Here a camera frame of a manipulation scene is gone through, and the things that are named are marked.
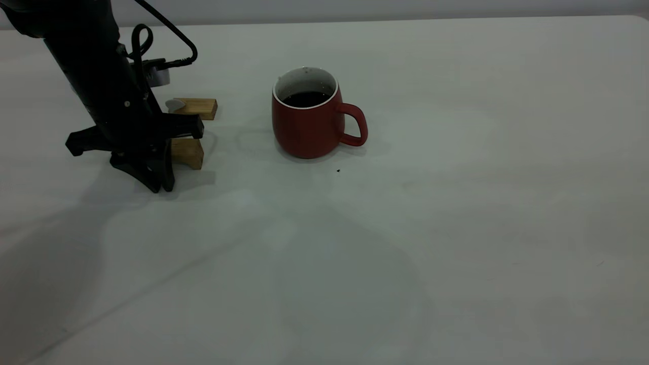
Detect red ceramic mug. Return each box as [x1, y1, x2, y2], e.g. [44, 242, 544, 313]
[272, 66, 368, 160]

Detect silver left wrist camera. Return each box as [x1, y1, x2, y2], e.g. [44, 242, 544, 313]
[141, 58, 171, 88]

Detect arched wooden block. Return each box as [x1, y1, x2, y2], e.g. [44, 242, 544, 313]
[170, 137, 204, 170]

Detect dark coffee liquid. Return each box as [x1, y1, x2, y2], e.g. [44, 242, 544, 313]
[282, 91, 333, 108]

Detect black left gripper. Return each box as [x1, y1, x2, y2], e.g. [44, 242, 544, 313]
[65, 76, 204, 193]

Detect plain rectangular wooden block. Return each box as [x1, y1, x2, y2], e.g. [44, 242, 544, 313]
[172, 98, 218, 121]

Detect black camera cable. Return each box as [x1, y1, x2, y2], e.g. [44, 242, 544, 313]
[126, 0, 198, 77]

